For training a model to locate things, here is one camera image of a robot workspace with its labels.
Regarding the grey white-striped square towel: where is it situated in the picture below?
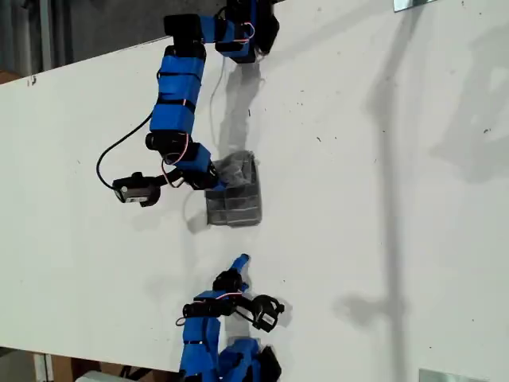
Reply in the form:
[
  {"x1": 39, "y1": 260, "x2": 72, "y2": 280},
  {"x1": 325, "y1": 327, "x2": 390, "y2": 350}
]
[{"x1": 204, "y1": 150, "x2": 263, "y2": 228}]

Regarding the white box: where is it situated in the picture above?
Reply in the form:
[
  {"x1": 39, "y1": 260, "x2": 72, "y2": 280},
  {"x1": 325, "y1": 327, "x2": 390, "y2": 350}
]
[{"x1": 77, "y1": 369, "x2": 124, "y2": 382}]

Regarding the white table leg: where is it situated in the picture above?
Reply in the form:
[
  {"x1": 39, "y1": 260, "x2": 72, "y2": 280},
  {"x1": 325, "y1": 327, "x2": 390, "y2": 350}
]
[{"x1": 33, "y1": 352, "x2": 55, "y2": 382}]

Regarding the grey metal upright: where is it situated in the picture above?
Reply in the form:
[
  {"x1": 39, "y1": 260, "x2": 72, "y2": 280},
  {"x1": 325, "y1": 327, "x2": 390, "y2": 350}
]
[{"x1": 37, "y1": 0, "x2": 55, "y2": 75}]

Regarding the black camera stalk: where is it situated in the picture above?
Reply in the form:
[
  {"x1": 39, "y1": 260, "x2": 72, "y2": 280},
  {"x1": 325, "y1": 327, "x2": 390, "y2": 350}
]
[
  {"x1": 232, "y1": 300, "x2": 259, "y2": 319},
  {"x1": 153, "y1": 169, "x2": 188, "y2": 190}
]

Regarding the black camera box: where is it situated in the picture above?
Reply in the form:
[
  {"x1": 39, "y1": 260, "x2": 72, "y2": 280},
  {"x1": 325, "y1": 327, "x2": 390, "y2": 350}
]
[
  {"x1": 112, "y1": 171, "x2": 162, "y2": 208},
  {"x1": 248, "y1": 294, "x2": 286, "y2": 333}
]

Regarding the black camera cable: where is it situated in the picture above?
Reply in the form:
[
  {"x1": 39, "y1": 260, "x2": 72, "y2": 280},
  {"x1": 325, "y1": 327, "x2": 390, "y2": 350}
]
[{"x1": 96, "y1": 111, "x2": 154, "y2": 188}]

